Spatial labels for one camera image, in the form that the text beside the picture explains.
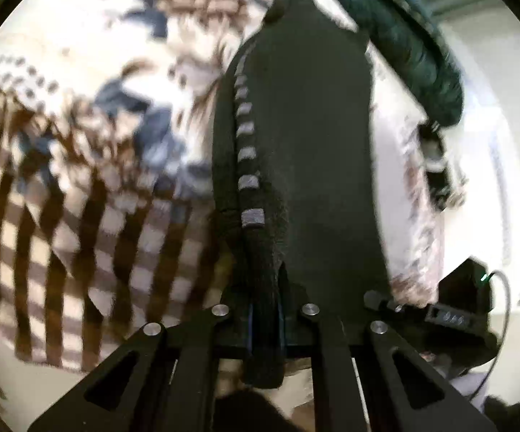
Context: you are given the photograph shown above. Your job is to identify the folded dark striped clothes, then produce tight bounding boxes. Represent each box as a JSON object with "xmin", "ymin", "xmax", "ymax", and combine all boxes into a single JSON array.
[{"xmin": 417, "ymin": 119, "xmax": 465, "ymax": 210}]

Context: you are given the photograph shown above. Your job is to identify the dark grey striped sweater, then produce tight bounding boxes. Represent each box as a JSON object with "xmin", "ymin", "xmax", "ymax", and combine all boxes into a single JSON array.
[{"xmin": 210, "ymin": 0, "xmax": 393, "ymax": 390}]

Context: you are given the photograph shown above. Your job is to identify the floral checkered bedspread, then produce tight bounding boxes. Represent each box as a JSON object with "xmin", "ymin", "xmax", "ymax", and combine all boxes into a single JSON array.
[{"xmin": 0, "ymin": 0, "xmax": 445, "ymax": 370}]

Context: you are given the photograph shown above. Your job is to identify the white headboard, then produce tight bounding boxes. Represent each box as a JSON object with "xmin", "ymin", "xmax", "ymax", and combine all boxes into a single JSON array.
[{"xmin": 417, "ymin": 0, "xmax": 520, "ymax": 311}]

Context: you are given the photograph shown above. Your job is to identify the grey cable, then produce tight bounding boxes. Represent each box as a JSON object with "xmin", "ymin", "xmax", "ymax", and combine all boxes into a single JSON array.
[{"xmin": 467, "ymin": 270, "xmax": 513, "ymax": 399}]

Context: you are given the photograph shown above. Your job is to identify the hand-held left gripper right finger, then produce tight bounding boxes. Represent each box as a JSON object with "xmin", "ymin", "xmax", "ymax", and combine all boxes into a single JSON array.
[{"xmin": 278, "ymin": 275, "xmax": 499, "ymax": 432}]

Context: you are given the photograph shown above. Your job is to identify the teal plush blanket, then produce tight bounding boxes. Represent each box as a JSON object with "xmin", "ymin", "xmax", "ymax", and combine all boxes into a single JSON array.
[{"xmin": 318, "ymin": 0, "xmax": 465, "ymax": 127}]

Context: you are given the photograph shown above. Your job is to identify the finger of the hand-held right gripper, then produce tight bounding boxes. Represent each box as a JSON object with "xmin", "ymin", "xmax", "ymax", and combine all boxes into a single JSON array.
[{"xmin": 363, "ymin": 290, "xmax": 428, "ymax": 321}]

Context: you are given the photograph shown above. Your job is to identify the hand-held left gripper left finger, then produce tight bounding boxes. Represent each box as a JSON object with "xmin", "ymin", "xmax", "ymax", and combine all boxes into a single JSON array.
[{"xmin": 28, "ymin": 284, "xmax": 254, "ymax": 432}]

